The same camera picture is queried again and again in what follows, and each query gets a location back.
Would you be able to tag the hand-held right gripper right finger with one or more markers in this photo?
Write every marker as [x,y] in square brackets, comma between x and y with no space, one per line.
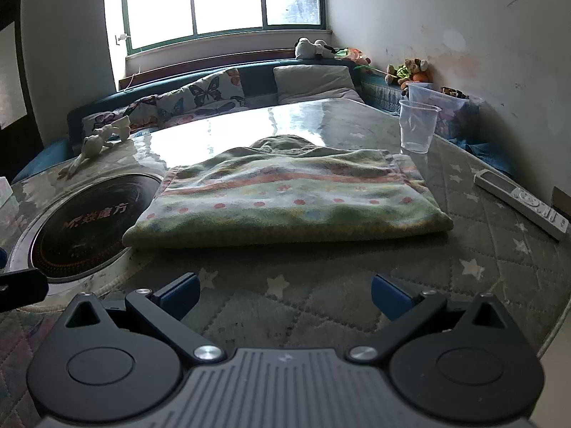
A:
[391,298]

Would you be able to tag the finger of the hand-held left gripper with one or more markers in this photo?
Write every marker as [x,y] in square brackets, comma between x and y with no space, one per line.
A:
[22,287]

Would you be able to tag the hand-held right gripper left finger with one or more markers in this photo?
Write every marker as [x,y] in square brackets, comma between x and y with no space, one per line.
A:
[180,296]

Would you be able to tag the patterned fleece garment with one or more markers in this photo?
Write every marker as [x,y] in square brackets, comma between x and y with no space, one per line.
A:
[290,205]

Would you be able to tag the round black induction cooktop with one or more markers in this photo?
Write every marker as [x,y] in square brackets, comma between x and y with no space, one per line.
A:
[89,218]

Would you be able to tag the white remote control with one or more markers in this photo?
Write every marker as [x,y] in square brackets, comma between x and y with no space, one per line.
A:
[522,203]

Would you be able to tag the grey long-eared plush toy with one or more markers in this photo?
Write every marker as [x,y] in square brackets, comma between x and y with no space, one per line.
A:
[96,140]

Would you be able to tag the clear plastic cup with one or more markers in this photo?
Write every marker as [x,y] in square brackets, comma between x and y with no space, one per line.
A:
[417,127]

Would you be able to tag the blue cloth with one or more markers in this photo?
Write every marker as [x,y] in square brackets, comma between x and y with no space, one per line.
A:
[486,151]

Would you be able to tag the butterfly print pillow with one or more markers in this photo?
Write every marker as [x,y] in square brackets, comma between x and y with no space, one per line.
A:
[120,113]
[205,91]

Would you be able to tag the clear plastic storage container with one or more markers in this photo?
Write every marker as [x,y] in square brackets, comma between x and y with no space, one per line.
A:
[455,107]

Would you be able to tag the brown and green plush toy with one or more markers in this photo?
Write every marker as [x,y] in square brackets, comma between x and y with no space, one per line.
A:
[410,71]

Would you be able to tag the grey pillow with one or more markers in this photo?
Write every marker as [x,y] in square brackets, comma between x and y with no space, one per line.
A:
[312,82]

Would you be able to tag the teal sofa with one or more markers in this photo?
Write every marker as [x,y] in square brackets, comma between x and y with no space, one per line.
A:
[258,80]

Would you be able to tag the orange green plush toy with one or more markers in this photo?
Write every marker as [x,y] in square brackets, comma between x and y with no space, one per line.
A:
[357,55]

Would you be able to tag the black and white plush toy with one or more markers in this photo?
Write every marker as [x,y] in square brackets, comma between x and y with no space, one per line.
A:
[314,49]

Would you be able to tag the green framed window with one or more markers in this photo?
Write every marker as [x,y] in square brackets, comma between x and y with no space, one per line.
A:
[223,0]

